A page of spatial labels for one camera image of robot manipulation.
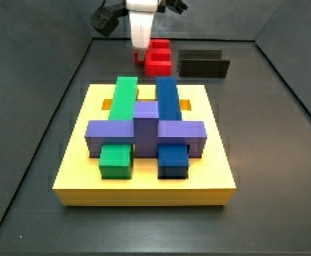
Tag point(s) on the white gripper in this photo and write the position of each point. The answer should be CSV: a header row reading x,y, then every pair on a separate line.
x,y
142,12

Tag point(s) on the red E-shaped block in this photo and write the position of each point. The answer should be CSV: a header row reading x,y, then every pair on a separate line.
x,y
157,58

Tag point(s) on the purple cross block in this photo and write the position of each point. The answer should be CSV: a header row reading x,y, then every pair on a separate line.
x,y
145,133

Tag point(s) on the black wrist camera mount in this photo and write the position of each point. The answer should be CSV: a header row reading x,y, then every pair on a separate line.
x,y
105,19

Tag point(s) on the blue bar block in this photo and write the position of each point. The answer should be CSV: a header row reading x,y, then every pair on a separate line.
x,y
173,152

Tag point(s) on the yellow base board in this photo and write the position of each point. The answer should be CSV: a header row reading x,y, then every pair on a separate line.
x,y
209,186

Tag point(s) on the green bar block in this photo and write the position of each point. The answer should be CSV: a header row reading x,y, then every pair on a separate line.
x,y
115,161

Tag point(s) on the black angled holder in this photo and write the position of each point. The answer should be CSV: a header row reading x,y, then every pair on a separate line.
x,y
202,64

